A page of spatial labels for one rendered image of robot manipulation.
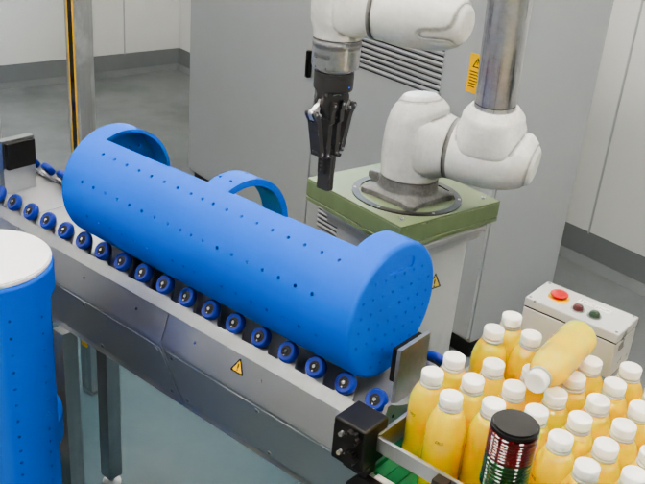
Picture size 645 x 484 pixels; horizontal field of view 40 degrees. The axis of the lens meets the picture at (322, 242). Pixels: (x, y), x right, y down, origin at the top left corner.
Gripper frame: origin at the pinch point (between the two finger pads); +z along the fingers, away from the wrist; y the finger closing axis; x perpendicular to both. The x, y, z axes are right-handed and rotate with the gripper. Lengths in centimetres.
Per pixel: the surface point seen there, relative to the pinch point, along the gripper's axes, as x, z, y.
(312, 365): 9.5, 35.1, 11.0
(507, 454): 64, 9, 39
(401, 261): 19.2, 12.6, -1.1
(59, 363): -80, 79, 9
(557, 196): -32, 66, -192
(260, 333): -5.3, 34.8, 10.4
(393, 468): 34, 42, 17
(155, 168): -41.8, 10.2, 7.4
